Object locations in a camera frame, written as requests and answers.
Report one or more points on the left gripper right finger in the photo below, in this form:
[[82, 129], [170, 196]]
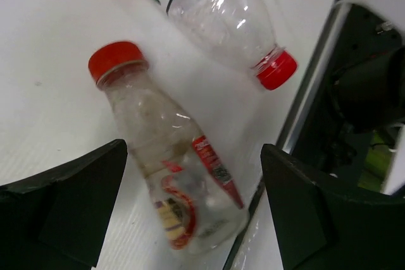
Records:
[[322, 222]]

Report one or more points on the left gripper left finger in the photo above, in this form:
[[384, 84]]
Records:
[[58, 219]]

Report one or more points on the small red-capped milk bottle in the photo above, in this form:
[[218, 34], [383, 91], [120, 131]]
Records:
[[193, 193]]

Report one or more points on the red-label clear water bottle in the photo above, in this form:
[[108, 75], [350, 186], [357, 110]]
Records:
[[237, 33]]

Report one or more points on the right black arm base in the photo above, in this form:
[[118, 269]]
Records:
[[361, 91]]

